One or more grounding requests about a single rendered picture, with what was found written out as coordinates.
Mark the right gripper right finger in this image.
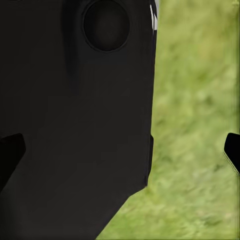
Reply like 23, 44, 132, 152
224, 133, 240, 173

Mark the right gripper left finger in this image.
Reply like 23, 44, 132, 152
0, 133, 26, 193

